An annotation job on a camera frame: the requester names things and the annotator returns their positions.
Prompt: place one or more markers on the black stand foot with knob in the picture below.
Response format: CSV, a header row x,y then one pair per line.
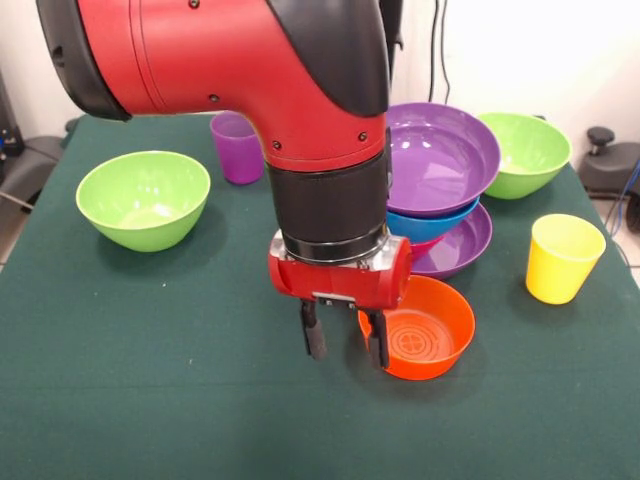
x,y
610,165

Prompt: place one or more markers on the deep blue plastic bowl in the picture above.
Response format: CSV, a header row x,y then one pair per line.
x,y
425,225

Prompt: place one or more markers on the green plastic bowl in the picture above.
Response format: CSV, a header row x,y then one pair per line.
x,y
142,200
535,150

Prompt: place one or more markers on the purple plastic bowl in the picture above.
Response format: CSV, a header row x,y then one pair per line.
x,y
460,245
435,160

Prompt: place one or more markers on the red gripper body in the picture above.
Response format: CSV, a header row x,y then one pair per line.
x,y
340,282

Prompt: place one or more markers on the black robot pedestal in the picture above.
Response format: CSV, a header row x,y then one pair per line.
x,y
395,30

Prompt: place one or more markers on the orange ribbed plastic bowl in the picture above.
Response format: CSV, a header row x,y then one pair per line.
x,y
430,330

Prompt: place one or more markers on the yellow plastic cup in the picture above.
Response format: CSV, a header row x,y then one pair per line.
x,y
560,265

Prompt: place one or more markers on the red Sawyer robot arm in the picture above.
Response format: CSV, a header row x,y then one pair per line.
x,y
225,60

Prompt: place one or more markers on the grey stand foot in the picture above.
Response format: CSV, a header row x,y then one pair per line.
x,y
30,165

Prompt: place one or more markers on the dark green tablecloth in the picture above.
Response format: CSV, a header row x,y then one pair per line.
x,y
200,425

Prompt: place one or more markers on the purple plastic cup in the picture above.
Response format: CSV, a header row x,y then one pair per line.
x,y
237,160

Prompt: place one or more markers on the black equipment box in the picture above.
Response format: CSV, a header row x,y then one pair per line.
x,y
7,120

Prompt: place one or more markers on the small pink plastic bowl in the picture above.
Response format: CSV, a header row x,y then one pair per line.
x,y
425,246

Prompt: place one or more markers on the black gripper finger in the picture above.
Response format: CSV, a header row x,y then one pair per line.
x,y
315,335
377,340

